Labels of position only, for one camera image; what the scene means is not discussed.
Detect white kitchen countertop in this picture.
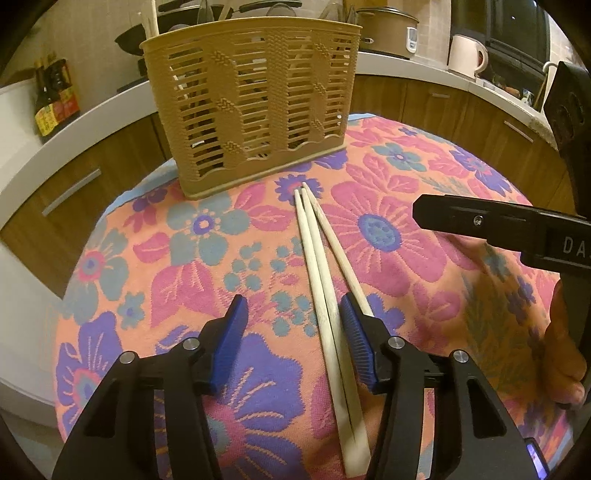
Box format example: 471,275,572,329
0,50,560,229

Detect right hand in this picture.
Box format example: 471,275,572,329
542,280,587,408

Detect floral orange table cloth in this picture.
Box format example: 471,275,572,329
54,116,572,479

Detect tan rice cooker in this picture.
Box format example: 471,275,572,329
356,7,419,59

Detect wooden base cabinets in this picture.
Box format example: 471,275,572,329
1,75,575,297

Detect tan plastic utensil basket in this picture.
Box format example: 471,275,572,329
141,16,362,199

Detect dark soy sauce bottle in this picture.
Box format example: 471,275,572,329
34,60,58,142

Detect red label sauce bottle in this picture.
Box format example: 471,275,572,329
47,52,80,124

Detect black wok with handle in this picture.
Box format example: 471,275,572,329
115,24,146,56

